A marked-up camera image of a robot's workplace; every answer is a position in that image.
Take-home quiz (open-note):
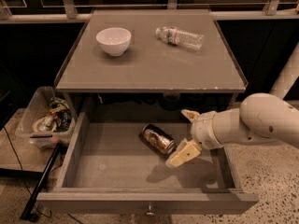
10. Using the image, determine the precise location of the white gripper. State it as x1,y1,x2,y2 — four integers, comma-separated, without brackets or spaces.
165,109,222,168

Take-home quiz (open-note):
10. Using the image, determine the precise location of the orange soda can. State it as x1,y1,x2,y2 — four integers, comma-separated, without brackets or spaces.
142,124,176,155

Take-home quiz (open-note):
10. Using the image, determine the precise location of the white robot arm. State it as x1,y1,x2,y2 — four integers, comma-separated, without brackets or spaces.
165,50,299,167

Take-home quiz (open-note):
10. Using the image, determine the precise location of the grey open top drawer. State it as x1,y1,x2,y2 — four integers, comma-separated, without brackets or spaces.
37,105,259,215

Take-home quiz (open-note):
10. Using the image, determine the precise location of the metal drawer knob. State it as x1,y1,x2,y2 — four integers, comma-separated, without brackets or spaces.
145,205,155,217

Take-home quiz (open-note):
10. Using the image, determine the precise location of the grey wooden cabinet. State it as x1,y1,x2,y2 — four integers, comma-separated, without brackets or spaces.
55,9,247,112

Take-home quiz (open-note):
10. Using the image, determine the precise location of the clear plastic water bottle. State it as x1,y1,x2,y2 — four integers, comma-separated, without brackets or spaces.
156,26,205,51

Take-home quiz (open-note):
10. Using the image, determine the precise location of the white ceramic bowl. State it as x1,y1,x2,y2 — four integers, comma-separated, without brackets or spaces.
96,27,132,57

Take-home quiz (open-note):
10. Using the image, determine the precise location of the clutter inside plastic bin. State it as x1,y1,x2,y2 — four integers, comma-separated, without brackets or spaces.
32,97,72,133

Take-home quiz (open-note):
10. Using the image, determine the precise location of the clear plastic storage bin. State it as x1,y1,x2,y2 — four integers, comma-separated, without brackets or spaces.
16,87,75,149

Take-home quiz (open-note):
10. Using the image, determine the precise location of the black metal stand leg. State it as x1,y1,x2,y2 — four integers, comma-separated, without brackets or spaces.
21,143,62,220

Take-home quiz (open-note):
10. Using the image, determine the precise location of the metal guard railing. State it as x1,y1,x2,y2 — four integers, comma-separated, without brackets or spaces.
0,0,299,23

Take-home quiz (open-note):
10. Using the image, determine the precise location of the black cable on floor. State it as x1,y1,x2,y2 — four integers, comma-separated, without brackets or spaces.
2,125,85,224

